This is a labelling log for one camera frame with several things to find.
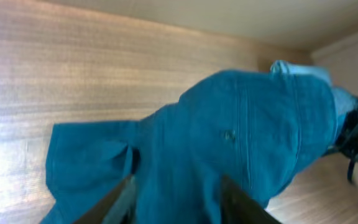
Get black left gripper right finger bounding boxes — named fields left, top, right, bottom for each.
left=221, top=175, right=280, bottom=224

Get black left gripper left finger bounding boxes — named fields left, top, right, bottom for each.
left=73, top=175, right=135, bottom=224

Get dark blue denim shorts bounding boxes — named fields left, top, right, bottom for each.
left=44, top=70, right=337, bottom=223

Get light blue folded jeans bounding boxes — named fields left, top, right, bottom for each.
left=270, top=60, right=358, bottom=128

